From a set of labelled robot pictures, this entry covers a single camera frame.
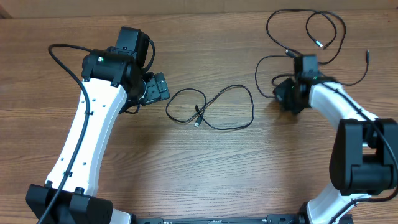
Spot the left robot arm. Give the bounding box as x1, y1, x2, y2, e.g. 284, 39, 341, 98
25, 27, 170, 223

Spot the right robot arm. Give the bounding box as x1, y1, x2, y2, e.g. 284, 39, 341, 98
273, 55, 397, 223

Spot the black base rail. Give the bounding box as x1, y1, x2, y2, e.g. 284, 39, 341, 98
127, 213, 354, 224

